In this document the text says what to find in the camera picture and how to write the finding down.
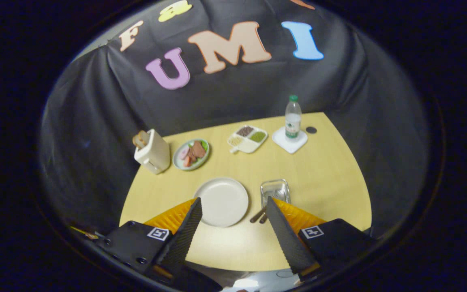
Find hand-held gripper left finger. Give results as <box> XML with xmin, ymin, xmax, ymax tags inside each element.
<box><xmin>96</xmin><ymin>198</ymin><xmax>204</xmax><ymax>280</ymax></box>

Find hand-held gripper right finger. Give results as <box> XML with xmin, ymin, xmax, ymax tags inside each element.
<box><xmin>265</xmin><ymin>197</ymin><xmax>377</xmax><ymax>281</ymax></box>

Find large white round plate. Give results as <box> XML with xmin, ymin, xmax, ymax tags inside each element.
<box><xmin>193</xmin><ymin>177</ymin><xmax>249</xmax><ymax>228</ymax></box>

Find pale green oval plate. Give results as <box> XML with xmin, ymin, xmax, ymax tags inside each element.
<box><xmin>173</xmin><ymin>138</ymin><xmax>210</xmax><ymax>171</ymax></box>

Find pink ham slices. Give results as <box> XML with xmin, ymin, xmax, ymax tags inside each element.
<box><xmin>178</xmin><ymin>147</ymin><xmax>192</xmax><ymax>167</ymax></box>

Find brown meat slice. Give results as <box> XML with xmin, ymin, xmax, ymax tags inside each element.
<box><xmin>190</xmin><ymin>141</ymin><xmax>206</xmax><ymax>161</ymax></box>

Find cream toaster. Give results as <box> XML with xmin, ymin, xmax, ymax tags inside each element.
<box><xmin>134</xmin><ymin>129</ymin><xmax>171</xmax><ymax>175</ymax></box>

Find white square coaster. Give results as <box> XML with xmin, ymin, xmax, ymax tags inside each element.
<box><xmin>272</xmin><ymin>127</ymin><xmax>308</xmax><ymax>154</ymax></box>

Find white divided grain dish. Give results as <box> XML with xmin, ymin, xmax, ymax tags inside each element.
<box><xmin>227</xmin><ymin>125</ymin><xmax>268</xmax><ymax>154</ymax></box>

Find toast bread slice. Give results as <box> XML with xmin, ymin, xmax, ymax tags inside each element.
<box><xmin>132</xmin><ymin>131</ymin><xmax>150</xmax><ymax>149</ymax></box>

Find clear plastic water bottle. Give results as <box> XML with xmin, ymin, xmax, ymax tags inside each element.
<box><xmin>285</xmin><ymin>95</ymin><xmax>302</xmax><ymax>139</ymax></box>

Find black backdrop cloth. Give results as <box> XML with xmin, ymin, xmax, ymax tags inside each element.
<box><xmin>39</xmin><ymin>0</ymin><xmax>431</xmax><ymax>240</ymax></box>

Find metal wire cutlery basket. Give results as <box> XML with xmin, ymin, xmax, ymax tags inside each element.
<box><xmin>260</xmin><ymin>179</ymin><xmax>291</xmax><ymax>209</ymax></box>

